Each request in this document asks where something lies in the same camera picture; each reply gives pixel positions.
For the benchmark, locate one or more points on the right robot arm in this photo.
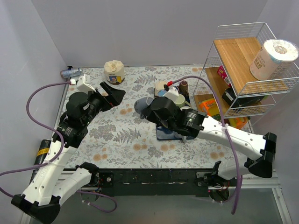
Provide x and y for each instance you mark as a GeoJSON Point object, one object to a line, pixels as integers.
{"type": "Point", "coordinates": [253, 153]}

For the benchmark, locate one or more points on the orange yellow box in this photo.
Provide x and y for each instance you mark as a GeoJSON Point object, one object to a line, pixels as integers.
{"type": "Point", "coordinates": [210, 107]}

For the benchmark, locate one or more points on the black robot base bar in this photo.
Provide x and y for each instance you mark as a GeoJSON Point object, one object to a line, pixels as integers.
{"type": "Point", "coordinates": [158, 182]}

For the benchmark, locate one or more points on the pink box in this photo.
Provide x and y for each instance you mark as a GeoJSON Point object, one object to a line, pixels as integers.
{"type": "Point", "coordinates": [221, 72]}

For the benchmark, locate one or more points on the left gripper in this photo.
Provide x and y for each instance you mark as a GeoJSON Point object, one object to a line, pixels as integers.
{"type": "Point", "coordinates": [105, 100]}

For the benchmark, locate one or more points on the black green package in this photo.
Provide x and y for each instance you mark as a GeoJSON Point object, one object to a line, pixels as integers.
{"type": "Point", "coordinates": [231, 99]}

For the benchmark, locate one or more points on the wrapped toilet paper roll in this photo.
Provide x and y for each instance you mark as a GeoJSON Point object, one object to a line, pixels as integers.
{"type": "Point", "coordinates": [273, 58]}

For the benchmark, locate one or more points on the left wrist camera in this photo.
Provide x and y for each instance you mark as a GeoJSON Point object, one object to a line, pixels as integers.
{"type": "Point", "coordinates": [84, 85]}

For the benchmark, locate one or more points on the pale green mug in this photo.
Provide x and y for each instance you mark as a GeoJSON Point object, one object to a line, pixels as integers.
{"type": "Point", "coordinates": [181, 101]}

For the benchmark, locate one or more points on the cream upside-down mug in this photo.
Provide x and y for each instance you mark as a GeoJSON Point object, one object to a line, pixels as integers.
{"type": "Point", "coordinates": [160, 85]}

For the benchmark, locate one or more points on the dark blue tray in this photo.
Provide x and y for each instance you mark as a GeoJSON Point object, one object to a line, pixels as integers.
{"type": "Point", "coordinates": [162, 133]}

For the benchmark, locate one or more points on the plastic bottle in corner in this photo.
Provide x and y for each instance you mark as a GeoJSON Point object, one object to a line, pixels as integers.
{"type": "Point", "coordinates": [71, 72]}

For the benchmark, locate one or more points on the orange box front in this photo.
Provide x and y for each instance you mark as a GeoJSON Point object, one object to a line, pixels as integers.
{"type": "Point", "coordinates": [239, 122]}

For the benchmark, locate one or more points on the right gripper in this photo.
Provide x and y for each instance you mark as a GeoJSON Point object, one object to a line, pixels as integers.
{"type": "Point", "coordinates": [147, 112]}

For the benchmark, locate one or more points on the brown mug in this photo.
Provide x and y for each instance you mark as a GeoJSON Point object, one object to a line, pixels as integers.
{"type": "Point", "coordinates": [183, 88]}

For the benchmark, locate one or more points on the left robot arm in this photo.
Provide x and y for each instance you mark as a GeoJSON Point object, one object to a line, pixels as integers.
{"type": "Point", "coordinates": [43, 198]}

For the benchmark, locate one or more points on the black can yellow label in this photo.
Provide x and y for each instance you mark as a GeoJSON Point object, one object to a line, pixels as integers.
{"type": "Point", "coordinates": [42, 151]}

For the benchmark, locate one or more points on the grey blue mug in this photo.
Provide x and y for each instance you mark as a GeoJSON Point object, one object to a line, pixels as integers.
{"type": "Point", "coordinates": [142, 104]}

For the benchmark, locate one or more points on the light blue patterned mug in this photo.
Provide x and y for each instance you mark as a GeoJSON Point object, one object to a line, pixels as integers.
{"type": "Point", "coordinates": [161, 93]}

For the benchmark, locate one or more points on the white wire shelf rack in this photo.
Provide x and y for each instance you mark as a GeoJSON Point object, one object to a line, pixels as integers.
{"type": "Point", "coordinates": [234, 47]}

